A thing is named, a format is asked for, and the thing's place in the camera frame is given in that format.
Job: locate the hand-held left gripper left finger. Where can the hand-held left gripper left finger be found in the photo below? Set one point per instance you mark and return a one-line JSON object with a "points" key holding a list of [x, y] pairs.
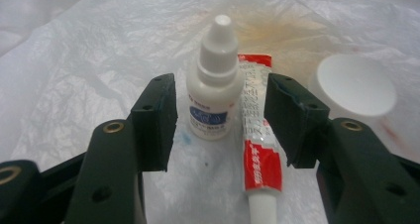
{"points": [[155, 125]]}

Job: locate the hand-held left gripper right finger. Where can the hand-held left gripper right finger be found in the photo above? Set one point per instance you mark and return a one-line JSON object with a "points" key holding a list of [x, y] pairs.
{"points": [[290, 121]]}

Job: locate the red and white ointment tube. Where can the red and white ointment tube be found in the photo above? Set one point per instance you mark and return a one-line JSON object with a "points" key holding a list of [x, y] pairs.
{"points": [[261, 164]]}

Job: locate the small white dropper bottle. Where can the small white dropper bottle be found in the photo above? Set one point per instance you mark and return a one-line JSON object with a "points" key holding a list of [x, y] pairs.
{"points": [[214, 91]]}

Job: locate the white-capped medicine bottle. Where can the white-capped medicine bottle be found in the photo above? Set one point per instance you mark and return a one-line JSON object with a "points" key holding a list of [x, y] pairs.
{"points": [[356, 85]]}

